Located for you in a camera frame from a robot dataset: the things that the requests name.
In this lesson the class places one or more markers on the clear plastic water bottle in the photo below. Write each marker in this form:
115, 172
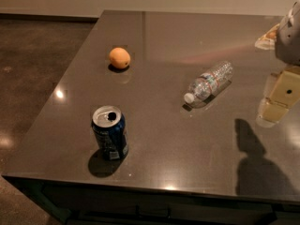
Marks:
209, 83

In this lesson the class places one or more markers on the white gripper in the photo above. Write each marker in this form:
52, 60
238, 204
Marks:
289, 37

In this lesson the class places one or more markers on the blue pepsi can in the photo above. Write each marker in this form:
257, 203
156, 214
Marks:
109, 126

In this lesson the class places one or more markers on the orange fruit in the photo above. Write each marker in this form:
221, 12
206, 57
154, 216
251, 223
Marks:
119, 58

